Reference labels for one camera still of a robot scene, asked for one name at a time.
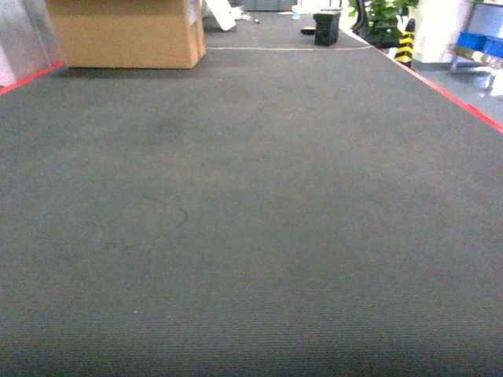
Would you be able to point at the black box on mat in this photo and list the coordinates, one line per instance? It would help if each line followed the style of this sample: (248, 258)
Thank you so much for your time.
(326, 28)

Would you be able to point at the yellow black striped bollard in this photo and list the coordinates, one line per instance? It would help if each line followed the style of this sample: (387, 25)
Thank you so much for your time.
(404, 53)

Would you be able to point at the large cardboard box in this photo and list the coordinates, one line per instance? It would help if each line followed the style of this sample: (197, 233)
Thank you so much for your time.
(129, 34)

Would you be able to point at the green potted plant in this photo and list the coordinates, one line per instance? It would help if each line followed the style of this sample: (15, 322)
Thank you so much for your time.
(377, 21)

